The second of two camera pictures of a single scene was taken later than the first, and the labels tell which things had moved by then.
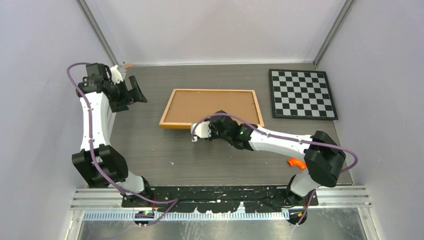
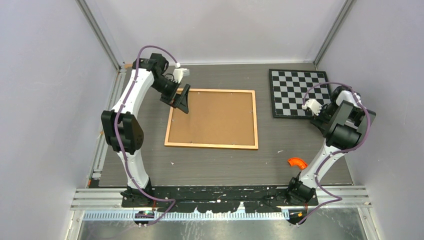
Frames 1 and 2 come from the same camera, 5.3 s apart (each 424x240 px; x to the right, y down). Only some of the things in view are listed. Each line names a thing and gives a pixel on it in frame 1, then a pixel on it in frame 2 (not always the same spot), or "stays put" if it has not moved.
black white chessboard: x=301 y=94 stays put
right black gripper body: x=215 y=134 to x=325 y=115
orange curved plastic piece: x=295 y=161 stays put
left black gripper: x=132 y=96 to x=181 y=101
